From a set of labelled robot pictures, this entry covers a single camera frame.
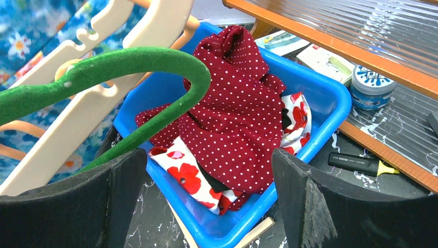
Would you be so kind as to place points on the black garment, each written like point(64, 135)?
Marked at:
point(218, 186)

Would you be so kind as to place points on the white paper box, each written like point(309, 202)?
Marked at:
point(326, 63)

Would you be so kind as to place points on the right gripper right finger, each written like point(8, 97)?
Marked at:
point(321, 210)

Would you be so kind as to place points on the black yellow marker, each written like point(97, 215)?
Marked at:
point(368, 166)

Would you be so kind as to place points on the cream wooden hanger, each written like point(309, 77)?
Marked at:
point(104, 23)
point(161, 26)

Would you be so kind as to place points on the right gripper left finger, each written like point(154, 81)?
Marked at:
point(90, 209)

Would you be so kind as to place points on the green velvet hanger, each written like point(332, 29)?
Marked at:
point(96, 85)

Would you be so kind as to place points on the orange wooden shoe rack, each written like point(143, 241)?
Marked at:
point(372, 58)

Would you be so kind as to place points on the white red poppy garment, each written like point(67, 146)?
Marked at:
point(181, 164)

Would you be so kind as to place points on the blue floral garment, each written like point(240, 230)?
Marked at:
point(30, 30)

